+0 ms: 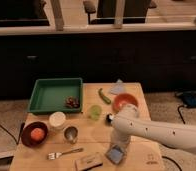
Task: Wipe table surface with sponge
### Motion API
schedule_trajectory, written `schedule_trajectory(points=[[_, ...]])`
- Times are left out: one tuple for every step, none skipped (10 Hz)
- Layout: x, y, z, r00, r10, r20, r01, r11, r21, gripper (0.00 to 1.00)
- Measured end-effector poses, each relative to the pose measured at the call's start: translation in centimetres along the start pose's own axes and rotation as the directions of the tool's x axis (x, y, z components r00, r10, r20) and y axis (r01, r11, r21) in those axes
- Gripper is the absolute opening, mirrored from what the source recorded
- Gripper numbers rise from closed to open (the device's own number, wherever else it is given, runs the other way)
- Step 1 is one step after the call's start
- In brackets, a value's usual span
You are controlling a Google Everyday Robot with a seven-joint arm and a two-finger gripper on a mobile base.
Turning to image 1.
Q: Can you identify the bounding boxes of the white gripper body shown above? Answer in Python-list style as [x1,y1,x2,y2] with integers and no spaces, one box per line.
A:
[110,129,131,152]

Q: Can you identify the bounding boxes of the blue sponge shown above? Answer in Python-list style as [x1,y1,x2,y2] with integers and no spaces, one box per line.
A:
[105,145,124,165]

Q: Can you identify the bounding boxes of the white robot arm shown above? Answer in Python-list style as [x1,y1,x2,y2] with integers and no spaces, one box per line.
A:
[111,104,196,155]

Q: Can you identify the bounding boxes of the wooden block eraser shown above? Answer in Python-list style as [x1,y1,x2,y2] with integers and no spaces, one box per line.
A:
[75,153,103,171]

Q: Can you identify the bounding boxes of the light green cup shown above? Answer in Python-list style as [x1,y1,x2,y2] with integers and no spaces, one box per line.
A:
[89,105,102,120]

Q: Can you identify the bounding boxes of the metal cup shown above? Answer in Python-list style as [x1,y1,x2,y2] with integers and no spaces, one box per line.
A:
[64,126,78,144]

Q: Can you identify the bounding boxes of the clear plastic bag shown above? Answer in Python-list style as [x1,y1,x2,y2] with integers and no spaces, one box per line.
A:
[109,79,126,95]

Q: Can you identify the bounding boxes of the green chili pepper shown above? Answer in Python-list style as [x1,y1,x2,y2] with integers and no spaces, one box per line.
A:
[98,88,111,105]

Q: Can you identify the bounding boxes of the dark red grapes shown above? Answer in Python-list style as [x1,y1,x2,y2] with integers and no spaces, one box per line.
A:
[65,97,80,108]

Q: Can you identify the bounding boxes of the white round container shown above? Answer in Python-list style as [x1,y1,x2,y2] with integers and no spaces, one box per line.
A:
[49,112,66,130]

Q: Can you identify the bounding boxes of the silver fork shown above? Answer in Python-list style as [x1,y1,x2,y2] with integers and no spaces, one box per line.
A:
[47,148,84,160]

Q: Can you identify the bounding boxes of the wooden board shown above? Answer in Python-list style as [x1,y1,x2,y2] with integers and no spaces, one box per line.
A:
[9,83,164,171]

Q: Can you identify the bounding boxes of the green plastic tray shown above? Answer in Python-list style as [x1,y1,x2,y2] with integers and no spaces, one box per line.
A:
[28,78,83,115]

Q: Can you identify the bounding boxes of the blue device on floor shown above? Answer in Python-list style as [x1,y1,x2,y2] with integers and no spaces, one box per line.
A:
[175,92,196,108]

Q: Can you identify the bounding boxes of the orange fruit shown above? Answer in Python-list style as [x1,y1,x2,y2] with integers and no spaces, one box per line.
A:
[30,128,45,141]

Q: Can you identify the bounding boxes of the dark red plate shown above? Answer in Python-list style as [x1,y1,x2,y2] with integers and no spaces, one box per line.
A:
[21,122,48,147]

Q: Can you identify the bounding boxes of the black cable right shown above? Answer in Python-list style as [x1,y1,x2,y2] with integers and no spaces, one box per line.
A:
[177,104,188,125]

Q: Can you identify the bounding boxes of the black cable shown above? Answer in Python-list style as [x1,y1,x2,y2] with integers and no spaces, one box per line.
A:
[0,118,26,146]
[177,104,188,125]

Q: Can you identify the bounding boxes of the black cable left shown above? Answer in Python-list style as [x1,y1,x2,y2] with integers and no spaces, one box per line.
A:
[0,118,26,146]

